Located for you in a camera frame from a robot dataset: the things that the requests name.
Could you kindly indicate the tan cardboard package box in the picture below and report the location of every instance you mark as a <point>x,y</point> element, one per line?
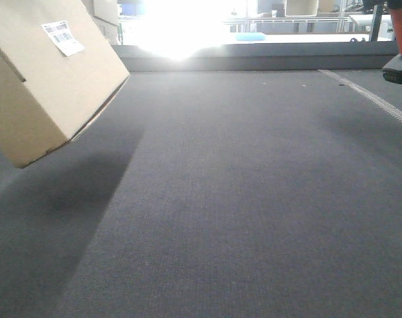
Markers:
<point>46,98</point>

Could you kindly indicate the blue flat tray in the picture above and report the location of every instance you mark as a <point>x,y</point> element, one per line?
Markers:
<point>249,36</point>

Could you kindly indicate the stacked cardboard boxes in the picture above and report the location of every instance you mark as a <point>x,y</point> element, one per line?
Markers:
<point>106,17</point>

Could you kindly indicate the white plastic bin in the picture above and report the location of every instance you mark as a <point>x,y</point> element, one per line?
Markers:
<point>301,8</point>

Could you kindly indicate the white barcode shipping label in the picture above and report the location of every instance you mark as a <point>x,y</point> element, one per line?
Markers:
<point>61,36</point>

